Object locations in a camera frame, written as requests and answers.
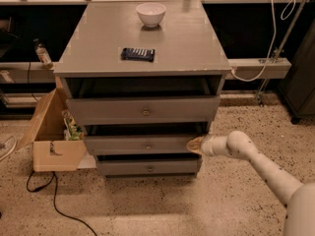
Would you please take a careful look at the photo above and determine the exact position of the grey bottom drawer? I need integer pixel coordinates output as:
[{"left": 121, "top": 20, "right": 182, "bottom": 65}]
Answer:
[{"left": 95, "top": 153, "right": 202, "bottom": 176}]

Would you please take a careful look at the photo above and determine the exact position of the metal support pole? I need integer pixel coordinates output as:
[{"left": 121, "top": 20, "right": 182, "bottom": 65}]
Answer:
[{"left": 251, "top": 0, "right": 308, "bottom": 106}]

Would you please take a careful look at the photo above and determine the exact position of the black floor cable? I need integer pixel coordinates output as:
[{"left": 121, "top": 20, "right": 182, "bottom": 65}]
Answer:
[{"left": 26, "top": 170, "right": 98, "bottom": 236}]

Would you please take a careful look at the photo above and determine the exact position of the grey top drawer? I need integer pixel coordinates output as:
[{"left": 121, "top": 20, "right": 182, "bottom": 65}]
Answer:
[{"left": 63, "top": 77, "right": 220, "bottom": 126}]

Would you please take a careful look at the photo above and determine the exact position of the white ceramic bowl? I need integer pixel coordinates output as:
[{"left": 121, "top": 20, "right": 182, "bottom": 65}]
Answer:
[{"left": 136, "top": 2, "right": 166, "bottom": 27}]

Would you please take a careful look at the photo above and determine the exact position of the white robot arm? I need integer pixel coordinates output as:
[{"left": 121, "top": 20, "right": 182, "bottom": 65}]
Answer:
[{"left": 186, "top": 131, "right": 315, "bottom": 236}]

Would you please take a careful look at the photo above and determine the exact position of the green snack bag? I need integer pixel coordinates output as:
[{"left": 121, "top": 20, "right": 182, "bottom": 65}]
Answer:
[{"left": 62, "top": 109, "right": 84, "bottom": 141}]

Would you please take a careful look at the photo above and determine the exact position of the clear plastic bottle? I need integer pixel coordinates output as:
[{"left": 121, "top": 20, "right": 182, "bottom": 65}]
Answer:
[{"left": 33, "top": 38, "right": 53, "bottom": 69}]

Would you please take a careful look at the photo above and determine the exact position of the white hanging cable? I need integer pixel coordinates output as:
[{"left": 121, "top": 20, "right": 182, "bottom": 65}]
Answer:
[{"left": 230, "top": 0, "right": 296, "bottom": 83}]

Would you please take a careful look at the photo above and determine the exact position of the open cardboard box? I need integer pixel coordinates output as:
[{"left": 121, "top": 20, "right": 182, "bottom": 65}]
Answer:
[{"left": 17, "top": 77, "right": 87, "bottom": 172}]

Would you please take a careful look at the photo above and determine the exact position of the grey drawer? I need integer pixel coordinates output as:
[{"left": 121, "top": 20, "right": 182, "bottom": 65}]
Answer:
[
  {"left": 63, "top": 77, "right": 220, "bottom": 126},
  {"left": 95, "top": 153, "right": 202, "bottom": 176},
  {"left": 84, "top": 122, "right": 208, "bottom": 155}
]

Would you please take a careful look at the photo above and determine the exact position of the dark grey cabinet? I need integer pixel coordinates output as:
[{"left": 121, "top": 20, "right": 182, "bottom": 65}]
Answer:
[{"left": 279, "top": 20, "right": 315, "bottom": 124}]

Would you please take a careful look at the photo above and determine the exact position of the grey drawer cabinet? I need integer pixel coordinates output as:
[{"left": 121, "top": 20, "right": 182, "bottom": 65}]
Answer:
[{"left": 53, "top": 0, "right": 232, "bottom": 179}]

